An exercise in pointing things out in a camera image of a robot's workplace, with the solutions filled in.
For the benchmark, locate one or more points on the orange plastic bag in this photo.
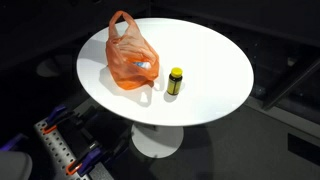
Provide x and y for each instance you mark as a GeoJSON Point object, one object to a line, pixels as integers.
{"type": "Point", "coordinates": [128, 60]}

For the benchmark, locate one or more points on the brown bottle with yellow cap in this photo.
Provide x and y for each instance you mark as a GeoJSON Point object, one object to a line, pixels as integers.
{"type": "Point", "coordinates": [174, 84]}

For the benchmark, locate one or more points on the dark metal bar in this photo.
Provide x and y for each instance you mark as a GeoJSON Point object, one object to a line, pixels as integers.
{"type": "Point", "coordinates": [290, 81]}

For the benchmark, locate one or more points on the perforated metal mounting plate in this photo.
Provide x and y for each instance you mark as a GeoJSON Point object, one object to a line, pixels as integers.
{"type": "Point", "coordinates": [55, 146]}

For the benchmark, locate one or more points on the white medicine bottle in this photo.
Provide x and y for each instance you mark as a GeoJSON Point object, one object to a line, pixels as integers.
{"type": "Point", "coordinates": [142, 64]}

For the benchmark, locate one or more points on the purple and orange clamp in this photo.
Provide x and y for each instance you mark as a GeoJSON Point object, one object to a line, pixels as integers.
{"type": "Point", "coordinates": [57, 115]}
{"type": "Point", "coordinates": [87, 160]}

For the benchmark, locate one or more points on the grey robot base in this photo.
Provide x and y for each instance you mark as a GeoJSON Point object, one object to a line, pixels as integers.
{"type": "Point", "coordinates": [14, 166]}

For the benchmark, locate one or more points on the white round table pedestal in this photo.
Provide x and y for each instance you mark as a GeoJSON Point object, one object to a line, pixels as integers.
{"type": "Point", "coordinates": [156, 141]}

